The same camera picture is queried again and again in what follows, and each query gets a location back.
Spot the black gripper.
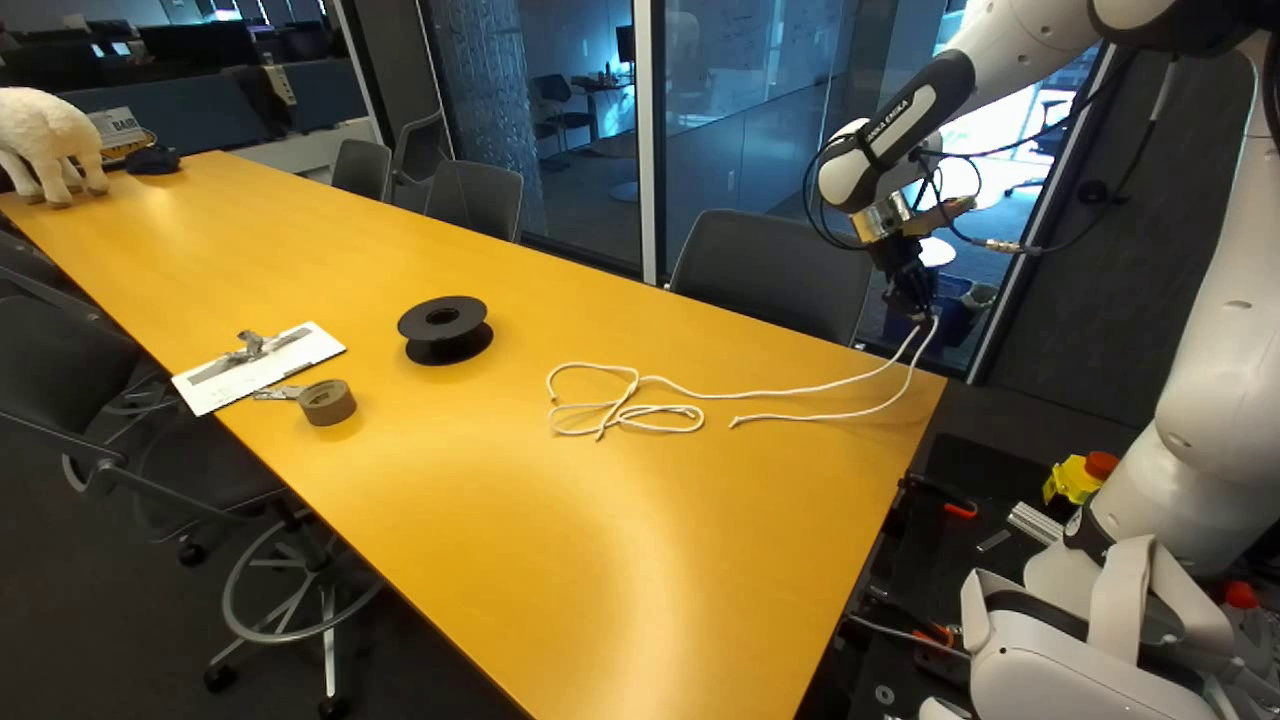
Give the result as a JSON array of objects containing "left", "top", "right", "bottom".
[{"left": 886, "top": 241, "right": 946, "bottom": 332}]

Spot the white rope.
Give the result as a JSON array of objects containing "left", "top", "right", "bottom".
[{"left": 539, "top": 313, "right": 942, "bottom": 447}]

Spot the black office chair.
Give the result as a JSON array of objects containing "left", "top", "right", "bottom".
[
  {"left": 665, "top": 206, "right": 886, "bottom": 352},
  {"left": 419, "top": 156, "right": 528, "bottom": 244},
  {"left": 333, "top": 135, "right": 401, "bottom": 203},
  {"left": 390, "top": 111, "right": 456, "bottom": 184}
]

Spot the yellow red stop button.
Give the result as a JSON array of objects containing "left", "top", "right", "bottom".
[{"left": 1039, "top": 447, "right": 1123, "bottom": 513}]

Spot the black pegboard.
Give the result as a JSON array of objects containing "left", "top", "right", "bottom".
[{"left": 853, "top": 435, "right": 1073, "bottom": 720}]

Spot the black spool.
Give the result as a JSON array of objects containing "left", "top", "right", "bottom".
[{"left": 390, "top": 292, "right": 500, "bottom": 366}]

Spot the gray tape roll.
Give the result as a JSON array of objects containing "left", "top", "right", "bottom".
[{"left": 292, "top": 376, "right": 361, "bottom": 431}]

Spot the small black flat object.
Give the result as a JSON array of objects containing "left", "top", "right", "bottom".
[{"left": 123, "top": 138, "right": 188, "bottom": 180}]

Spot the gray desk box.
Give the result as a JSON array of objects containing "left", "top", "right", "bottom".
[{"left": 83, "top": 102, "right": 160, "bottom": 158}]

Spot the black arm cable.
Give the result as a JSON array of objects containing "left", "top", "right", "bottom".
[{"left": 795, "top": 124, "right": 1153, "bottom": 259}]

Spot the small metal bracket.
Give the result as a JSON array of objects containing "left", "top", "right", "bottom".
[{"left": 226, "top": 322, "right": 271, "bottom": 371}]

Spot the black chair with chrome ring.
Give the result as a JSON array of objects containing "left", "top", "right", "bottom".
[{"left": 0, "top": 222, "right": 390, "bottom": 714}]

